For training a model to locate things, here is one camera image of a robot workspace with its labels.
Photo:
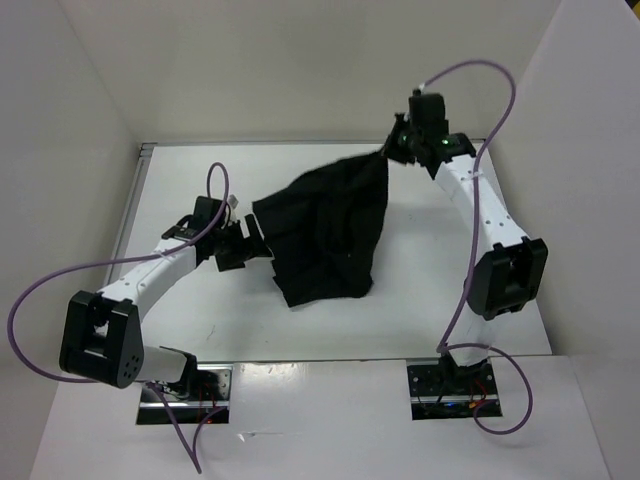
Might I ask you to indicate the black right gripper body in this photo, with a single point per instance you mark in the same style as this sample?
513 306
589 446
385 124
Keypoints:
402 141

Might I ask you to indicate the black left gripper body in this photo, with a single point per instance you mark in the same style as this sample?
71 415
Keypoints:
230 246

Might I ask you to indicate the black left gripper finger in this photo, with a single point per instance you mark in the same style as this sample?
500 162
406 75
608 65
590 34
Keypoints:
253 257
255 237

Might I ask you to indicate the black skirt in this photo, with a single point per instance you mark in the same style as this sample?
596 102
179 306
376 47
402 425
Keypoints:
323 229

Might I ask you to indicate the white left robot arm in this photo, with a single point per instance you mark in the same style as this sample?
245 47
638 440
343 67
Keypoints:
102 339

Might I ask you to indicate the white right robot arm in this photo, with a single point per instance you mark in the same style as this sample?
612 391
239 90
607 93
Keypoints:
506 264

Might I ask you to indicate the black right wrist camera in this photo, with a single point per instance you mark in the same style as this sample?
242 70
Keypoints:
427 113

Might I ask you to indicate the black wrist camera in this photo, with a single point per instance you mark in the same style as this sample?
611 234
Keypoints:
427 113
205 210

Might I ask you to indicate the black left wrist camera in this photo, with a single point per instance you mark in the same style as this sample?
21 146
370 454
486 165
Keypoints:
205 210

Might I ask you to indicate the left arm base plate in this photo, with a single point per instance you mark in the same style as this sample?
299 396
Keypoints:
207 399

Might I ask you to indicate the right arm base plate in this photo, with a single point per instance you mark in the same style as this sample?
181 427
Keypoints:
439 390

